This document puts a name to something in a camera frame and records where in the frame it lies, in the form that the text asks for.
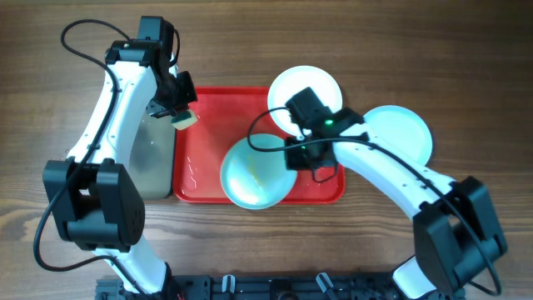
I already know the green yellow sponge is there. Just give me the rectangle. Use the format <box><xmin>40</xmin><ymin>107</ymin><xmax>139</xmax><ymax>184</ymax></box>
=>
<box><xmin>171</xmin><ymin>109</ymin><xmax>197</xmax><ymax>131</ymax></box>

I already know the light blue plate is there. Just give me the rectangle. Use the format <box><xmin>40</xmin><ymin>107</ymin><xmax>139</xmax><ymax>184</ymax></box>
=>
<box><xmin>364</xmin><ymin>105</ymin><xmax>433</xmax><ymax>165</ymax></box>
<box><xmin>220</xmin><ymin>133</ymin><xmax>297</xmax><ymax>210</ymax></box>

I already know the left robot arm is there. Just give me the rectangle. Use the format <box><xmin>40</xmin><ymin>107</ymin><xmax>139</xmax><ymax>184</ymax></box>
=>
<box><xmin>33</xmin><ymin>39</ymin><xmax>197</xmax><ymax>299</ymax></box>

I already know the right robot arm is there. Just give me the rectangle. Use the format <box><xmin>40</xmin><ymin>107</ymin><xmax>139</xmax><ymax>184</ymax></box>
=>
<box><xmin>287</xmin><ymin>107</ymin><xmax>507</xmax><ymax>299</ymax></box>

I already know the red plastic tray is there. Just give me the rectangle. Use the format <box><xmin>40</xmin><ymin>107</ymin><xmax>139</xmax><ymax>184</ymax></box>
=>
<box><xmin>172</xmin><ymin>87</ymin><xmax>346</xmax><ymax>205</ymax></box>

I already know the black water tray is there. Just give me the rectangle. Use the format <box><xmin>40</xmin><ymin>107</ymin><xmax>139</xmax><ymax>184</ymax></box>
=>
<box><xmin>128</xmin><ymin>114</ymin><xmax>175</xmax><ymax>201</ymax></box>

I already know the white plate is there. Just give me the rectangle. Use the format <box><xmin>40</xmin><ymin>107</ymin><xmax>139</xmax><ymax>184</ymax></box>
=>
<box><xmin>267</xmin><ymin>65</ymin><xmax>343</xmax><ymax>113</ymax></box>

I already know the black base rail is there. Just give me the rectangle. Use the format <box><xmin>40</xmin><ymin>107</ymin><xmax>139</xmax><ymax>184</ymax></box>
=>
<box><xmin>94</xmin><ymin>271</ymin><xmax>417</xmax><ymax>300</ymax></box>

